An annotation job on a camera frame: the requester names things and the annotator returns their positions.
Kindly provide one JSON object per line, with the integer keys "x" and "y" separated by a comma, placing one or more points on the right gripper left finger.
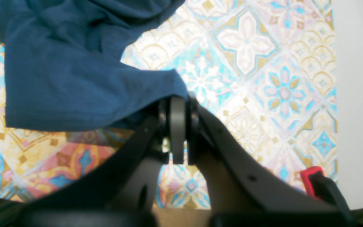
{"x": 120, "y": 192}

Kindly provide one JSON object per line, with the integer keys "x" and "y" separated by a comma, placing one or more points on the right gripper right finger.
{"x": 242, "y": 192}

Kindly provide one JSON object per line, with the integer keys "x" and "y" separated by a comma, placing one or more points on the dark navy t-shirt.
{"x": 63, "y": 69}

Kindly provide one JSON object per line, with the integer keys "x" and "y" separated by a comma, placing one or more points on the orange clamp lower right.
{"x": 320, "y": 187}

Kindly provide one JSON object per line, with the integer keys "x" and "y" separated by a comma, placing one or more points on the patterned tile tablecloth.
{"x": 265, "y": 68}

